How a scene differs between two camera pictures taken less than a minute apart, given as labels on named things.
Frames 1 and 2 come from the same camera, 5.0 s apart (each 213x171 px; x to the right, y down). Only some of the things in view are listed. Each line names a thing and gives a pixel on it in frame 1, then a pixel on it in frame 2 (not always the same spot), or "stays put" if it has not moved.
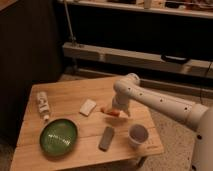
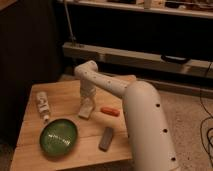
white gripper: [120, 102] to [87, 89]
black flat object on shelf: [174, 59] stays put
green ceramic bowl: [59, 136] stays put
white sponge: [87, 107] stays put
